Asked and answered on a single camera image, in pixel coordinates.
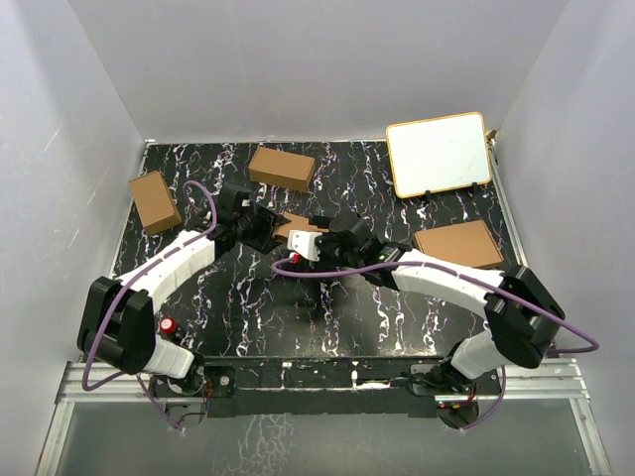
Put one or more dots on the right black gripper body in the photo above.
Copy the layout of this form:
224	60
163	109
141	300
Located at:
331	255

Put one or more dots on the black base bar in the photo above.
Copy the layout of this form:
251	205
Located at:
314	386

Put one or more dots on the red emergency stop button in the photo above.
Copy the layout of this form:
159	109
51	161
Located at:
170	329

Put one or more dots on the small cardboard box left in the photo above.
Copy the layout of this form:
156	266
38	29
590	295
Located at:
155	203

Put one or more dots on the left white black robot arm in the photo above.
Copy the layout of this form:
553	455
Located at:
118	324

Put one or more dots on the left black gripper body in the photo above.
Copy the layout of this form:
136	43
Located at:
248	227

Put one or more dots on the yellow framed whiteboard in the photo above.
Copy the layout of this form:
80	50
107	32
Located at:
438	154

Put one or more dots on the flat cardboard stack right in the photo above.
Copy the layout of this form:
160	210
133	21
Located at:
470	244

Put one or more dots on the folded cardboard box back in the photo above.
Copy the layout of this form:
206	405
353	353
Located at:
282	169

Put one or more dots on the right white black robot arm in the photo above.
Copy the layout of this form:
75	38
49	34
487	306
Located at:
521	315

